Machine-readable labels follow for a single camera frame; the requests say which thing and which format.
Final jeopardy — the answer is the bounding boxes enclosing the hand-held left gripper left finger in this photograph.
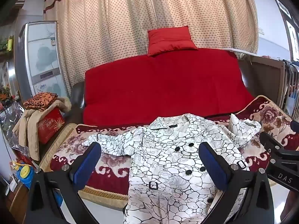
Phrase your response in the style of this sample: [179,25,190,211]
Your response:
[24,142,102,224]

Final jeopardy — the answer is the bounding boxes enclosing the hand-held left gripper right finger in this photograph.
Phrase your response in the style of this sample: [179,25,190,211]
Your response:
[199,142,275,224]

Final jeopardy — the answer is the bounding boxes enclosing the white black crackle print coat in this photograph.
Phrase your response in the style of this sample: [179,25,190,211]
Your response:
[82,113,262,224]

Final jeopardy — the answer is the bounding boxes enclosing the floral red beige blanket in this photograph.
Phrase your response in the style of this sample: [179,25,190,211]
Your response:
[38,94,299,209]

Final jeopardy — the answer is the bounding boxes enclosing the red gift box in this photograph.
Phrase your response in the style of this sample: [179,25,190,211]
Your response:
[37,107,66,144]

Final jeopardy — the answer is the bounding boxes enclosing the wooden crib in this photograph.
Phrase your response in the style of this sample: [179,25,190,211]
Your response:
[241,55,299,117]

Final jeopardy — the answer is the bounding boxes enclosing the blue yellow toy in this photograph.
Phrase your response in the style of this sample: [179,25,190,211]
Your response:
[10,160,34,189]

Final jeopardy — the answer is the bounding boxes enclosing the dark leather sofa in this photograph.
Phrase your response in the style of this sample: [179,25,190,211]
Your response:
[63,58,256,126]

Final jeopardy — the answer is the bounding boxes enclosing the beige fur-trimmed jacket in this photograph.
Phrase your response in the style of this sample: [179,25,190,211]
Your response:
[13,97,72,161]

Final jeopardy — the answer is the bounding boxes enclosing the wooden cabinet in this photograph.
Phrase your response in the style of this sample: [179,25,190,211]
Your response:
[7,182,31,224]

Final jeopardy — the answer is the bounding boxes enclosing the orange black patterned cloth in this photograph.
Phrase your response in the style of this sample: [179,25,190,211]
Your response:
[23,93,58,112]

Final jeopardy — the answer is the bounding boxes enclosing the clear plastic sheet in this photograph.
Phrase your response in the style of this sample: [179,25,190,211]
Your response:
[0,101,35,154]

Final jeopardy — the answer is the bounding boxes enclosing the white ledge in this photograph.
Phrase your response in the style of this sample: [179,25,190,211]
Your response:
[224,47,258,57]

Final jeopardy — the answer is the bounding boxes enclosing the red sofa cover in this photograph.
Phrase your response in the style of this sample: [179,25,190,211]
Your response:
[83,49,256,126]

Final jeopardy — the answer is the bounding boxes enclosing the artificial flowers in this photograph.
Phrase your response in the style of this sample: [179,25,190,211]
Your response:
[0,84,14,104]

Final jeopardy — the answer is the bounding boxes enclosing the silver refrigerator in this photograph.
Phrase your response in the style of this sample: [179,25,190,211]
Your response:
[14,21,70,98]

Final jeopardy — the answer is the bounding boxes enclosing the red pillow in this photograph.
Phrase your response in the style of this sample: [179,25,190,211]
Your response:
[147,26,199,57]

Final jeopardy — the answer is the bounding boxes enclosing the beige dotted curtain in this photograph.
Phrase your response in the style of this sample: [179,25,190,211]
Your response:
[43,0,260,94]

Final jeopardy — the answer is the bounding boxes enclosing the wall poster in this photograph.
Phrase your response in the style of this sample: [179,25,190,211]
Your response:
[285,20,299,61]
[274,0,292,19]

